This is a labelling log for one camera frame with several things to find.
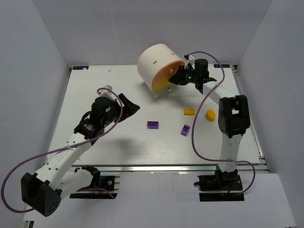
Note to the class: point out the purple sloped lego brick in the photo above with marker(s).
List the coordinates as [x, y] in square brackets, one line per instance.
[185, 130]

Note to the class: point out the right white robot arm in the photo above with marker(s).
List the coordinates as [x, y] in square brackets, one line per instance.
[233, 112]

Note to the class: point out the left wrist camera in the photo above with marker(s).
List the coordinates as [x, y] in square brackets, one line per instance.
[107, 91]

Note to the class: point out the blue label sticker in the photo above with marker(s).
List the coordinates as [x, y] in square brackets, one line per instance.
[80, 67]
[222, 65]

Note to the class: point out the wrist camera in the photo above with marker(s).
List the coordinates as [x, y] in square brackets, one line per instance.
[190, 61]
[107, 91]

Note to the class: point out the yellow drawer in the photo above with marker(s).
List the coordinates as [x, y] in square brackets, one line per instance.
[161, 82]

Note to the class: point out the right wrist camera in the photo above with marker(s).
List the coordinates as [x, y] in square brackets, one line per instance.
[190, 61]

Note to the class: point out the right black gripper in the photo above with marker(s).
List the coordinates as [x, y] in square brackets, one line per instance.
[184, 76]

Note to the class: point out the aluminium table rail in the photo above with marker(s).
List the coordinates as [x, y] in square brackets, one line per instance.
[259, 167]

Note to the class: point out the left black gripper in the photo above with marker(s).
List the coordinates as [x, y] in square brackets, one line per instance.
[122, 107]

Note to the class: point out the white cylindrical drawer cabinet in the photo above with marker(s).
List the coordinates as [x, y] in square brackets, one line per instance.
[152, 59]

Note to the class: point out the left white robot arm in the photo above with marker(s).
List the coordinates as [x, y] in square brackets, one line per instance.
[45, 189]

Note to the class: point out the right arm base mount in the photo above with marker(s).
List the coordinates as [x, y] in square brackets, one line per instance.
[211, 190]

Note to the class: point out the yellow rectangular lego brick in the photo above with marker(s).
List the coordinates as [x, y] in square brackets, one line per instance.
[189, 111]

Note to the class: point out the purple rectangular lego brick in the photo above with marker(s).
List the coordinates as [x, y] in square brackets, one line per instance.
[152, 124]

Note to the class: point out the yellow round lego piece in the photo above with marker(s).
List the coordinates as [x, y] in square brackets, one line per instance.
[210, 115]

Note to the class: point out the blue label sticker left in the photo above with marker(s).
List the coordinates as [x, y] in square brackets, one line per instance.
[80, 67]

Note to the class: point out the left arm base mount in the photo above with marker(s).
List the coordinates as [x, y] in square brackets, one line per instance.
[103, 186]

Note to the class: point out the blue label sticker right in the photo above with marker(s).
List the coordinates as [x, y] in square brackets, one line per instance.
[222, 65]

